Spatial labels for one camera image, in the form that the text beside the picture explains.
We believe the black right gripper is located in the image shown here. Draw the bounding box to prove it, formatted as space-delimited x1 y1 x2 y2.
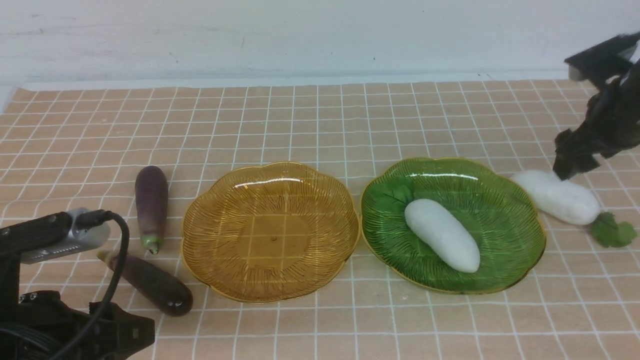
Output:
552 63 640 181

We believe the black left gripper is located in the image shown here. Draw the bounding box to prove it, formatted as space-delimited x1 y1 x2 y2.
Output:
1 255 155 360

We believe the white radish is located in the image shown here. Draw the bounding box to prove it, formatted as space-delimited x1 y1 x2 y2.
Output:
370 184 481 274
510 170 638 248

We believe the dark purple eggplant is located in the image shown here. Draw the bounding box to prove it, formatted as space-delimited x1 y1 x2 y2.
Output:
121 254 194 317

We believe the green plastic flower plate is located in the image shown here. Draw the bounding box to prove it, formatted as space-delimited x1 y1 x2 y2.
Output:
359 157 547 295

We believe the orange checkered tablecloth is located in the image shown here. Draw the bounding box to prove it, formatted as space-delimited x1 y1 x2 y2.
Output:
0 80 640 360

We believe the amber plastic flower plate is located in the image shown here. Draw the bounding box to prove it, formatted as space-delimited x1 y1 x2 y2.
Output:
180 161 362 304

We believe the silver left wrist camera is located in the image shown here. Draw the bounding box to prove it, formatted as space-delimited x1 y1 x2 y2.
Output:
0 207 112 265

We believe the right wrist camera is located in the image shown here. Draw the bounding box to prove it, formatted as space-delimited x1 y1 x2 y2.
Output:
564 32 640 82

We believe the black camera cable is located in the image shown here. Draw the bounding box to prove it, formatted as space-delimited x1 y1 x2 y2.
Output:
47 210 131 360

